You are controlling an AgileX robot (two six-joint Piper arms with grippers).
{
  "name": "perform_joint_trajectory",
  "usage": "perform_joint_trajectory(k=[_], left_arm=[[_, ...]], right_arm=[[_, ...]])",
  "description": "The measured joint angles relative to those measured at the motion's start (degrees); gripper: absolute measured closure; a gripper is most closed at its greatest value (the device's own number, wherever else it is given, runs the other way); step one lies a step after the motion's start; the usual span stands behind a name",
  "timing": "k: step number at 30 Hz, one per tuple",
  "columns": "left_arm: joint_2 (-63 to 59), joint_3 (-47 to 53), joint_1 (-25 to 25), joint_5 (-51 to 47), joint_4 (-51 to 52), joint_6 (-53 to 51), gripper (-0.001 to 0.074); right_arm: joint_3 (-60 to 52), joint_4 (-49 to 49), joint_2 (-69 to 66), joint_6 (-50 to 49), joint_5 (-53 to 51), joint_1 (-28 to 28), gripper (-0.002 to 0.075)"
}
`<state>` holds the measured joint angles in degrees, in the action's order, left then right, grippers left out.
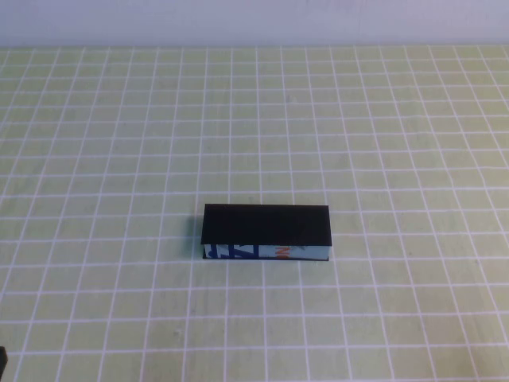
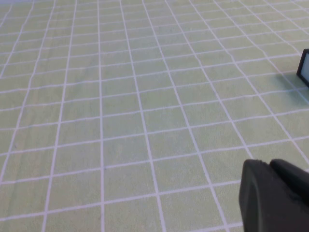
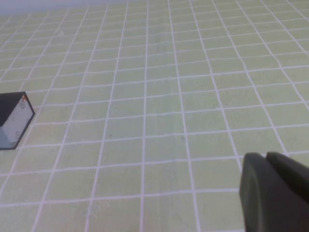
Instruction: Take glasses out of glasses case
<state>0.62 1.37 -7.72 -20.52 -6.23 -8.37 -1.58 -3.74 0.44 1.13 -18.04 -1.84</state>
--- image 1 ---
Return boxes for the black glasses case box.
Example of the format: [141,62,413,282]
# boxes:
[200,203,333,263]

